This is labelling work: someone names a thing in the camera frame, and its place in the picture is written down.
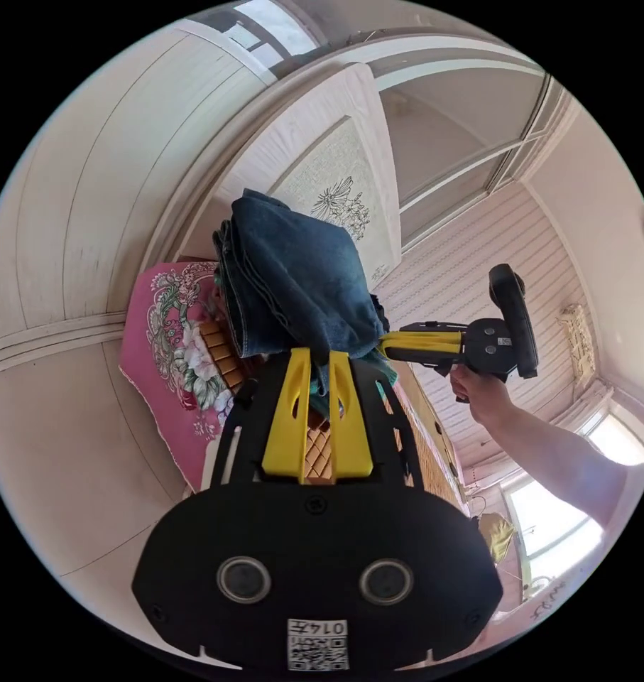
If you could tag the window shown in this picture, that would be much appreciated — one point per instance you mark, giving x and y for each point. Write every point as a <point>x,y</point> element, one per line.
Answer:
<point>537,527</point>
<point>620,442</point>

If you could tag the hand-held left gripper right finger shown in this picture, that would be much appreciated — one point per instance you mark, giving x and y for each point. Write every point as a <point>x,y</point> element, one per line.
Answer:
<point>349,426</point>

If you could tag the pile of clothes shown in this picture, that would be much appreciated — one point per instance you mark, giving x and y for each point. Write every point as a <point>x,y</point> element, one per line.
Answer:
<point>390,371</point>

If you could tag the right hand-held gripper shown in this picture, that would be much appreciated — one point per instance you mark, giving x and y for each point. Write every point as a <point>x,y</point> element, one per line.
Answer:
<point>484,349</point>

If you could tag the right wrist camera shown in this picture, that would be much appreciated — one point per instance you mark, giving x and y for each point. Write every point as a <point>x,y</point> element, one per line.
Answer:
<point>516,314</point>

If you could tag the blue jeans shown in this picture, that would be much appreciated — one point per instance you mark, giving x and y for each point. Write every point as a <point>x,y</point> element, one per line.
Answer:
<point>295,277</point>

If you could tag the person's right hand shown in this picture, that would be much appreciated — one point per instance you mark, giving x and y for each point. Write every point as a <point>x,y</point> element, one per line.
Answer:
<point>484,397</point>

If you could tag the white padded headboard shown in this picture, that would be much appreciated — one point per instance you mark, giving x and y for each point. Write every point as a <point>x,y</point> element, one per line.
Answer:
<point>311,160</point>

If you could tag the person's right forearm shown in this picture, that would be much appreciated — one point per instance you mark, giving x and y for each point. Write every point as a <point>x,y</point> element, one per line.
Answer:
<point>558,458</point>

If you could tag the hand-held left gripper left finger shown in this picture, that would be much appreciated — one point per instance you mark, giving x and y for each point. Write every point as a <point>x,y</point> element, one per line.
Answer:
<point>288,421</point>

